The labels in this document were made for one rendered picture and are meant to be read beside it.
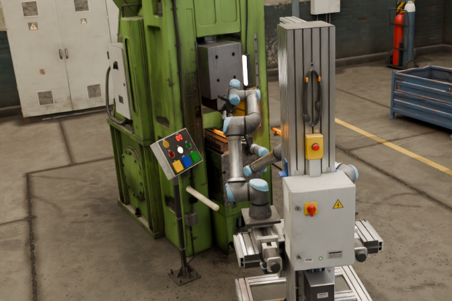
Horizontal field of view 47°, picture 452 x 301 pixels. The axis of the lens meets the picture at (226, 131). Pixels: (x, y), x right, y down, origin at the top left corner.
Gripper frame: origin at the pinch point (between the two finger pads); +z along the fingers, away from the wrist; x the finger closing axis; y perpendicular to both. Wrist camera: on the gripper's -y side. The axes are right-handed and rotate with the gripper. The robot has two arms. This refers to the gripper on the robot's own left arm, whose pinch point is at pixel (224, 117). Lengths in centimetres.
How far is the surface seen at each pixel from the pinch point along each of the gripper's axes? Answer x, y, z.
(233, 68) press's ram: 18.9, -26.9, -22.9
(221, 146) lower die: 3.1, 0.9, 31.0
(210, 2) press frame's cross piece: 11, -63, -61
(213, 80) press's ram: 0.1, -24.0, -17.3
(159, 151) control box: -58, 10, 8
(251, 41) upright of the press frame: 47, -46, -30
